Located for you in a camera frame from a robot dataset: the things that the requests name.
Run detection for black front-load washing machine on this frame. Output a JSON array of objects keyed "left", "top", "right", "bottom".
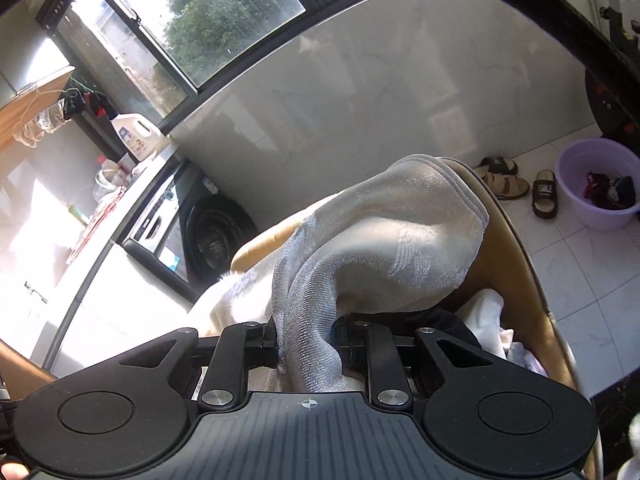
[{"left": 122, "top": 157, "right": 261, "bottom": 306}]

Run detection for purple plastic basin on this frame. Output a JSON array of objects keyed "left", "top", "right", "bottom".
[{"left": 555, "top": 139, "right": 640, "bottom": 232}]

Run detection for white detergent bottle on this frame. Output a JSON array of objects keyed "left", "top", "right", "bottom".
[{"left": 109, "top": 112, "right": 163, "bottom": 163}]

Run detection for tan strap sandal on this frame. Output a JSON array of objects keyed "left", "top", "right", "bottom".
[{"left": 482, "top": 172, "right": 531, "bottom": 201}]

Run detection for tan laundry basket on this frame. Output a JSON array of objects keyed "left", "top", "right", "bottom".
[{"left": 230, "top": 157, "right": 598, "bottom": 480}]

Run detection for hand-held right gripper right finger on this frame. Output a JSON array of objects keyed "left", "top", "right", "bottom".
[{"left": 332, "top": 316, "right": 493, "bottom": 407}]

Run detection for pale striped garment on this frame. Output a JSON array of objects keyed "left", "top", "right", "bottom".
[{"left": 505, "top": 340, "right": 551, "bottom": 378}]

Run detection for black exercise bike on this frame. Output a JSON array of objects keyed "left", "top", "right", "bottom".
[{"left": 575, "top": 0, "right": 640, "bottom": 146}]

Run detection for black strap slipper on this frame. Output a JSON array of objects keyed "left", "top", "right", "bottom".
[
  {"left": 531, "top": 170, "right": 559, "bottom": 220},
  {"left": 472, "top": 156, "right": 521, "bottom": 177}
]

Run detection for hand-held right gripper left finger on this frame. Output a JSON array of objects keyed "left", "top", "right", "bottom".
[{"left": 120, "top": 322, "right": 281, "bottom": 413}]

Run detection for wooden cabinet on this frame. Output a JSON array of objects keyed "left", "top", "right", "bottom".
[{"left": 0, "top": 65, "right": 76, "bottom": 151}]

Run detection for cream velvet robe gold trim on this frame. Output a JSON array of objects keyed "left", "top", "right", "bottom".
[{"left": 192, "top": 154, "right": 491, "bottom": 393}]

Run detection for black framed window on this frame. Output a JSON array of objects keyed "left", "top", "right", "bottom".
[{"left": 35, "top": 0, "right": 451, "bottom": 126}]

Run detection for dark clothes in basin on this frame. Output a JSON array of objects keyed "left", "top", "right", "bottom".
[{"left": 582, "top": 171, "right": 638, "bottom": 210}]

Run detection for white garment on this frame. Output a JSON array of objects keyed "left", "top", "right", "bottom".
[{"left": 452, "top": 287, "right": 516, "bottom": 356}]

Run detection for beige hanging cloth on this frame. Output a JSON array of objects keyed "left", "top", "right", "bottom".
[{"left": 14, "top": 119, "right": 47, "bottom": 148}]

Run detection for black red hanging socks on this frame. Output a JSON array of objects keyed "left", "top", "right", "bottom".
[{"left": 62, "top": 89, "right": 108, "bottom": 122}]

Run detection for clear glass jar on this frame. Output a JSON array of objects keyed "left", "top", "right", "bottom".
[{"left": 92, "top": 157, "right": 136, "bottom": 201}]

